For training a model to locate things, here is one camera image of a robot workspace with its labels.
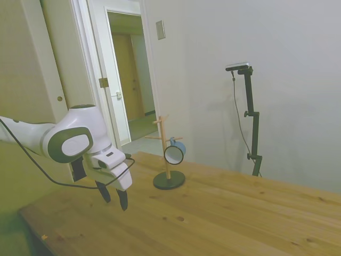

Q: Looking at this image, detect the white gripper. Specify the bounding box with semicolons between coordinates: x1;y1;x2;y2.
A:
85;148;133;212

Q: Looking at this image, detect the cream open door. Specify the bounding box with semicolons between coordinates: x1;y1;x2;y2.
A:
22;0;100;126

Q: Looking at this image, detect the wooden mug tree black base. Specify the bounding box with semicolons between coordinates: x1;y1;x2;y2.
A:
144;114;186;190

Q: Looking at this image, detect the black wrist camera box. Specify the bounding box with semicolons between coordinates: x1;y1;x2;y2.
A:
70;158;87;183

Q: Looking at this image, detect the brown wooden hallway door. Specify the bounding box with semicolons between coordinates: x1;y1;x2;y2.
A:
111;33;147;121

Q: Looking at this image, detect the blue mug white inside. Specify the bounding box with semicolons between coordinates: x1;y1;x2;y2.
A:
163;137;186;165

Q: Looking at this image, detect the black camera stand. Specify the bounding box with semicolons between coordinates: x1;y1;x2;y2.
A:
237;67;263;178

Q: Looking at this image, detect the black exterior camera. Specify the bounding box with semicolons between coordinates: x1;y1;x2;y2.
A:
225;61;251;73

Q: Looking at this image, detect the grey camera cable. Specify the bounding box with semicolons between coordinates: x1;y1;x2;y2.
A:
230;70;254;161

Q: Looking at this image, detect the grey wall switch plate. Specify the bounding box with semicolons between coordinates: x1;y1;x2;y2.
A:
155;20;166;41

